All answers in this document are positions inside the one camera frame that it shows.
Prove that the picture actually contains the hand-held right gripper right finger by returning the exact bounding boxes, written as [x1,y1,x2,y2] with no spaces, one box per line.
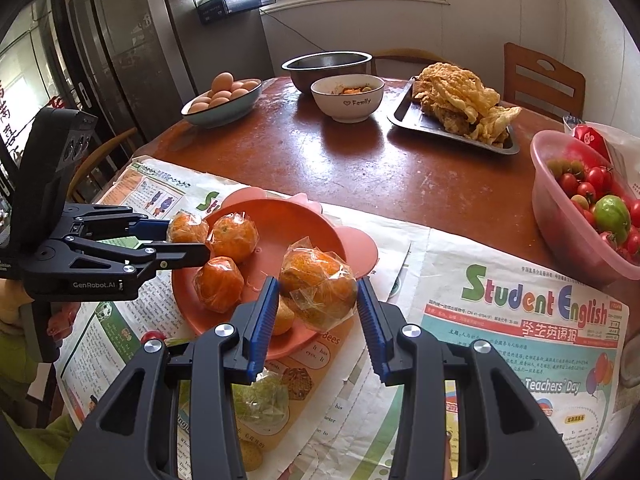
[356,276,581,480]

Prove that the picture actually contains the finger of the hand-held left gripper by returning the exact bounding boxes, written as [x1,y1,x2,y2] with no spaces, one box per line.
[42,237,212,281]
[62,203,171,241]

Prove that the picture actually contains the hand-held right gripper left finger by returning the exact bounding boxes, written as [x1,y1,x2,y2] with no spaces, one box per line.
[55,276,279,480]

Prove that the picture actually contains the large plastic-wrapped orange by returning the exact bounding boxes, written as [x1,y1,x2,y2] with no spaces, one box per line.
[278,240,359,333]

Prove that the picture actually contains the orange plastic plate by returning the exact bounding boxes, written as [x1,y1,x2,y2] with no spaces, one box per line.
[171,186,378,361]

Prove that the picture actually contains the person's left hand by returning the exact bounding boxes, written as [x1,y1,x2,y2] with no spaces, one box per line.
[47,302,82,337]

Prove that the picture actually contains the colourful printed newspaper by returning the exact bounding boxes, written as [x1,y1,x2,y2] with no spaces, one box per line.
[55,157,431,480]

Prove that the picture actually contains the plastic-wrapped green tomato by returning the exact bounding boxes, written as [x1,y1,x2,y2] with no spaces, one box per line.
[232,369,291,423]

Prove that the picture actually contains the newspaper with balloon print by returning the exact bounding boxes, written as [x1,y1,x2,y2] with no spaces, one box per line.
[300,227,631,480]

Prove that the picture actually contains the pale green egg bowl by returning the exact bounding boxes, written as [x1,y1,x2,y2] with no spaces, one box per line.
[181,79,264,128]

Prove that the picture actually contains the pile of brown eggs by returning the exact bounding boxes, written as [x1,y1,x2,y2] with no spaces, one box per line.
[187,72,261,113]

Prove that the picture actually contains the grey steel refrigerator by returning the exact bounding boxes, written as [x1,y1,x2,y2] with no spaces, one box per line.
[65,0,201,161]

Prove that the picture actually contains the person's green clothing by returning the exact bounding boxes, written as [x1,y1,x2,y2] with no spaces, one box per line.
[0,330,86,466]

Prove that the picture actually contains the pink plastic basin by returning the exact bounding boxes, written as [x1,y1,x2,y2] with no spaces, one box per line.
[530,130,640,288]

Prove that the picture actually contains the dark metal tray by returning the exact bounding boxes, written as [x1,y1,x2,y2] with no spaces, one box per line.
[387,76,521,157]

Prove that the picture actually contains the white ceramic bowl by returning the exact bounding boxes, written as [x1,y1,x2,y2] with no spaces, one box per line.
[310,75,386,123]

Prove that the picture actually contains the leftover food in bowl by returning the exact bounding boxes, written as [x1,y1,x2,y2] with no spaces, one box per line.
[325,82,375,97]

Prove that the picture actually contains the stainless steel bowl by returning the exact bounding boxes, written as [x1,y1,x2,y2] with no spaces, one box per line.
[281,51,373,95]

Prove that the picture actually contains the pile of fried food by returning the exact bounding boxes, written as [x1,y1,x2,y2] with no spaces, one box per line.
[412,62,522,148]

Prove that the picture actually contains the heap of cherry tomatoes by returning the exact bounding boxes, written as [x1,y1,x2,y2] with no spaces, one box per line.
[547,157,640,261]

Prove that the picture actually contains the green tomato in basin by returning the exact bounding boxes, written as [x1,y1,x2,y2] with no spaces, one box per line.
[594,195,632,243]

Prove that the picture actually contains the wooden chair with rounded back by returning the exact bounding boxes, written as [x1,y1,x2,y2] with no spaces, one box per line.
[370,49,451,78]

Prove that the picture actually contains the red packet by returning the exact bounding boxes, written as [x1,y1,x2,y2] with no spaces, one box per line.
[572,125,613,161]

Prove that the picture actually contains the thin wall cable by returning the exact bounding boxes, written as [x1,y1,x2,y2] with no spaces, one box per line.
[260,7,326,56]

